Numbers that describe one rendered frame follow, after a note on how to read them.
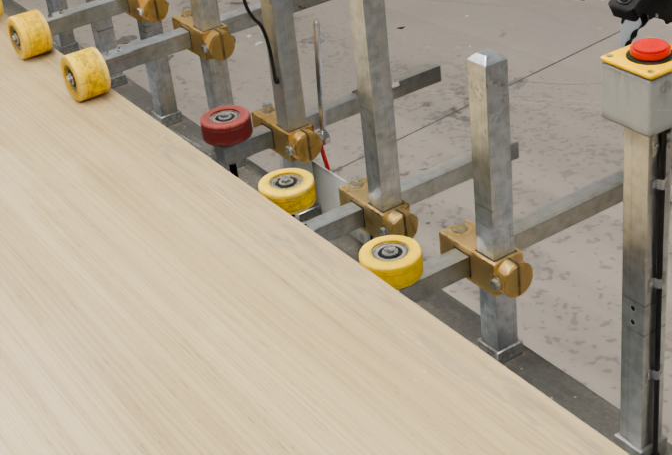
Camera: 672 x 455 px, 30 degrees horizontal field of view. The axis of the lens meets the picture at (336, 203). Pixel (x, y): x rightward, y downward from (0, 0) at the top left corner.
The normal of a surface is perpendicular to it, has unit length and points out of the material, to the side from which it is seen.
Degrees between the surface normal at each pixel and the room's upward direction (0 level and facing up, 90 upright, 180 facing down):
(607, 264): 0
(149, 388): 0
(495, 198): 90
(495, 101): 90
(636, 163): 90
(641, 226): 90
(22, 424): 0
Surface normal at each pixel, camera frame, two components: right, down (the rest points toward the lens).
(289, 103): 0.55, 0.36
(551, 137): -0.10, -0.86
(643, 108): -0.83, 0.35
